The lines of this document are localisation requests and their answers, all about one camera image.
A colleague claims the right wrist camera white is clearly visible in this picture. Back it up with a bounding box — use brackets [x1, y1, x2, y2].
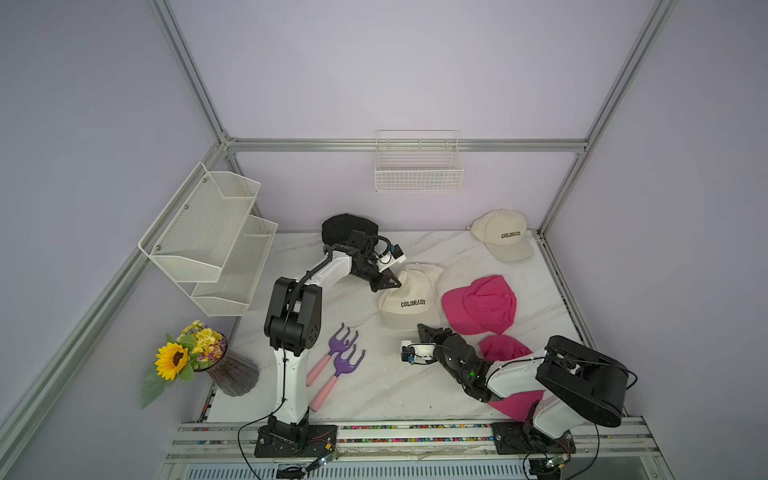
[400, 340, 437, 365]

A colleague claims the white wire wall basket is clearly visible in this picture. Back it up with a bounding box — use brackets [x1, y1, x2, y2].
[374, 129, 464, 193]

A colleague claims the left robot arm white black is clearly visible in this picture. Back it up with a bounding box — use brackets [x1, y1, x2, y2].
[264, 230, 405, 426]

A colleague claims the purple pink garden fork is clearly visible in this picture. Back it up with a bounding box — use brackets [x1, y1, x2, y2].
[309, 345, 365, 412]
[306, 323, 359, 387]

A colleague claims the purple pink garden fork upper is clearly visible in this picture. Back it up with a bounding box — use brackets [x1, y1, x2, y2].
[306, 323, 359, 387]

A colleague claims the white two-tier mesh shelf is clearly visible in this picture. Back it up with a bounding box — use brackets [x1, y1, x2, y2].
[138, 163, 278, 317]

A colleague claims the sunflower bouquet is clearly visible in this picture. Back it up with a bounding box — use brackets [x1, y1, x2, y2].
[140, 320, 228, 409]

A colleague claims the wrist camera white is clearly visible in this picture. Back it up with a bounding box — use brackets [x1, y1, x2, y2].
[400, 340, 437, 365]
[377, 244, 407, 273]

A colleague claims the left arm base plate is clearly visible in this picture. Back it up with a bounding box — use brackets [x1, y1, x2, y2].
[254, 416, 338, 458]

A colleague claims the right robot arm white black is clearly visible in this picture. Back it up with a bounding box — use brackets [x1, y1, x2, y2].
[400, 324, 636, 439]

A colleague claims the pink cap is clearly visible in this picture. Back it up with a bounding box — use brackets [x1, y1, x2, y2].
[441, 275, 518, 335]
[476, 334, 547, 423]

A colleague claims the cream Colorado cap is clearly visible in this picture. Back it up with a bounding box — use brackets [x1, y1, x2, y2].
[469, 209, 534, 262]
[378, 263, 444, 331]

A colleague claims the aluminium front rail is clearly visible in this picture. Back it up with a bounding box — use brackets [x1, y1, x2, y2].
[159, 417, 674, 479]

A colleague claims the dark glass flower vase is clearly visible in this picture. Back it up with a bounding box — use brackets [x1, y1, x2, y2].
[205, 350, 260, 397]

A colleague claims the black cap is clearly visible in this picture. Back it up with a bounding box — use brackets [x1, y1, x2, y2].
[321, 213, 379, 246]

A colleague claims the purple pink garden fork lower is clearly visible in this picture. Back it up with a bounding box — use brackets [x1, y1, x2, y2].
[309, 345, 365, 412]

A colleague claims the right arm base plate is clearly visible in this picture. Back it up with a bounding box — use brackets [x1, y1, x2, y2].
[491, 421, 576, 455]

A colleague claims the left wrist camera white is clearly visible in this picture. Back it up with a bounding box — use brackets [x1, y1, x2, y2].
[377, 244, 407, 273]

